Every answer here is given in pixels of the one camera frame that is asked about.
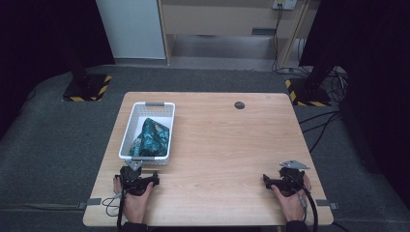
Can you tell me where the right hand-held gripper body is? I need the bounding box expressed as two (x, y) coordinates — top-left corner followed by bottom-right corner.
(274, 159), (310, 197)

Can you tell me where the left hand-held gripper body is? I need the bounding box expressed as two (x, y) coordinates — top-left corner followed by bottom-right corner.
(119, 159), (153, 196)

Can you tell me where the person's right hand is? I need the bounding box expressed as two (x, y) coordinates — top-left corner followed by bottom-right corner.
(270, 173), (313, 223)

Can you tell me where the person's left hand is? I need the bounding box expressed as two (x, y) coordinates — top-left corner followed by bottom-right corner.
(112, 176), (155, 224)

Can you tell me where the teal patterned cloth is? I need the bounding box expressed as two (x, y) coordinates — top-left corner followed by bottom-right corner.
(129, 117), (171, 158)

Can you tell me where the white plastic basket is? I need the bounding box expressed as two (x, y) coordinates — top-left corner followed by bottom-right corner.
(118, 101), (177, 166)

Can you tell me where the black stand with striped base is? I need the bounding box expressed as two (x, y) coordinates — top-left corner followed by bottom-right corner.
(62, 57), (113, 102)
(284, 57), (339, 108)

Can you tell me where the black curtain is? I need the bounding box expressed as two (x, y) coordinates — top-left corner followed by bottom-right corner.
(0, 0), (116, 139)
(299, 0), (410, 207)

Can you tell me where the white panel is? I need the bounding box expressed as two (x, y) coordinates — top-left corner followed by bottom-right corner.
(95, 0), (167, 61)

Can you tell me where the white power strip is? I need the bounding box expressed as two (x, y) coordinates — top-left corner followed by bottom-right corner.
(272, 0), (298, 11)

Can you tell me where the thick black gripper cable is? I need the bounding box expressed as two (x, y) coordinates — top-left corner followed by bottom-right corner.
(116, 189), (127, 231)
(289, 175), (320, 232)

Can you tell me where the thin looped cable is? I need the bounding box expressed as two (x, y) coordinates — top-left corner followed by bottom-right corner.
(102, 192), (124, 218)

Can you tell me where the grey tape strap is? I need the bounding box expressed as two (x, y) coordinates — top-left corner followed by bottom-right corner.
(315, 198), (339, 211)
(76, 197), (103, 211)

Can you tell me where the black floor cable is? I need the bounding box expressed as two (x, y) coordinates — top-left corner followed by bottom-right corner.
(298, 110), (342, 154)

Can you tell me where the bundle of black floor cables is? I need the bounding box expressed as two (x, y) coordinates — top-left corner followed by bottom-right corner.
(274, 64), (350, 104)

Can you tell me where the black power cable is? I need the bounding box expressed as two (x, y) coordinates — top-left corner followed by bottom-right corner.
(271, 8), (284, 72)

